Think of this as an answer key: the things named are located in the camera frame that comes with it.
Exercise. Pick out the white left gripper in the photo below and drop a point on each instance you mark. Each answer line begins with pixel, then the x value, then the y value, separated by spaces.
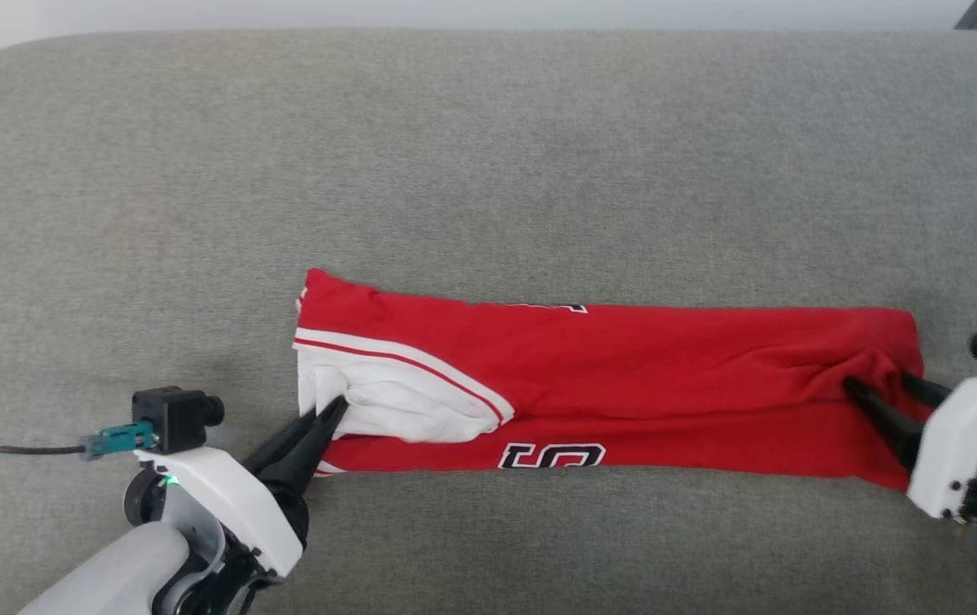
pixel 232 504

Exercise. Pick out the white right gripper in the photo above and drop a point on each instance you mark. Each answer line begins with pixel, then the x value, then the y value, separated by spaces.
pixel 962 444

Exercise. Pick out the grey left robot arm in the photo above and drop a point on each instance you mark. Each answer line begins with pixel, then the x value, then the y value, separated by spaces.
pixel 113 572

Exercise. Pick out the red and white jersey garment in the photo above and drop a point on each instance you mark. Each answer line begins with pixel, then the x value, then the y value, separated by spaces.
pixel 625 367

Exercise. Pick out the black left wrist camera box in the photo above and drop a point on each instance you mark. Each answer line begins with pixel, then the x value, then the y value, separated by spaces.
pixel 171 417

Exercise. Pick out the grey fabric sofa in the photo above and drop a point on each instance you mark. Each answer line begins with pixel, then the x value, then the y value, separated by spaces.
pixel 488 171

